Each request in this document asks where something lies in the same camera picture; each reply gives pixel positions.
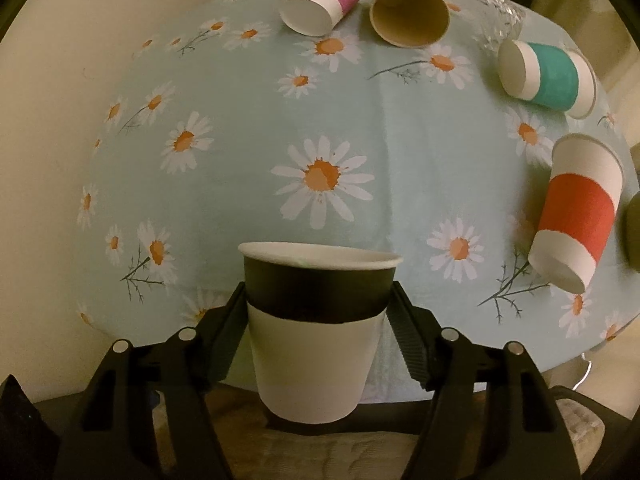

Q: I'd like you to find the teal banded paper cup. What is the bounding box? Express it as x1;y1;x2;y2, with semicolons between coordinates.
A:
497;40;598;119

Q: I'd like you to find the daisy print tablecloth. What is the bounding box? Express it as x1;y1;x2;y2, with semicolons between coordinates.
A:
74;0;639;369

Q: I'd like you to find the beige ceramic mug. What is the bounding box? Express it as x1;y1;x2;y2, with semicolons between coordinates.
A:
625;192;640;273

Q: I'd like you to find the clear glass cup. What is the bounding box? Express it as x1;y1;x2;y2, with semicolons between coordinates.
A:
475;0;526;54

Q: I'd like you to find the brown paper cup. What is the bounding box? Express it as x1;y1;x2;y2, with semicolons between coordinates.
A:
369;0;450;49

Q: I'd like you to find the black banded paper cup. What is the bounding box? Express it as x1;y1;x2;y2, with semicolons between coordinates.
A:
239;242;401;425

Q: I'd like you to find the red banded paper cup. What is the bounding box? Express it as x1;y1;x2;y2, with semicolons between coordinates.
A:
528;133;624;294

